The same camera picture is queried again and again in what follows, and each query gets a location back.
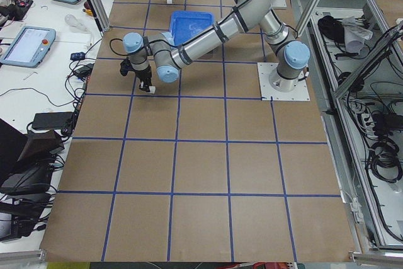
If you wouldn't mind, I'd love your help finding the near teach pendant tablet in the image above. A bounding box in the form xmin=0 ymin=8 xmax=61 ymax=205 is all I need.
xmin=1 ymin=26 xmax=56 ymax=68

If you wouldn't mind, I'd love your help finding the blue plastic tray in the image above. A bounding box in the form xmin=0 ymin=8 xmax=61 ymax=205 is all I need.
xmin=162 ymin=11 xmax=214 ymax=46

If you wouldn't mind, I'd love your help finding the black power brick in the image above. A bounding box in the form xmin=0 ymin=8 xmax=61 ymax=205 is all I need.
xmin=31 ymin=112 xmax=73 ymax=130

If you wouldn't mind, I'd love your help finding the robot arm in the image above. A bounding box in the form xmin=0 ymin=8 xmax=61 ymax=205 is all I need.
xmin=120 ymin=0 xmax=310 ymax=93

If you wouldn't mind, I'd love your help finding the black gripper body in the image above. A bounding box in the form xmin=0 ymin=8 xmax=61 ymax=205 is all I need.
xmin=135 ymin=67 xmax=152 ymax=84

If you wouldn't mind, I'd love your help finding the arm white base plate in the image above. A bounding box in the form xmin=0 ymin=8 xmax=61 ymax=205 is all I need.
xmin=257 ymin=62 xmax=310 ymax=101

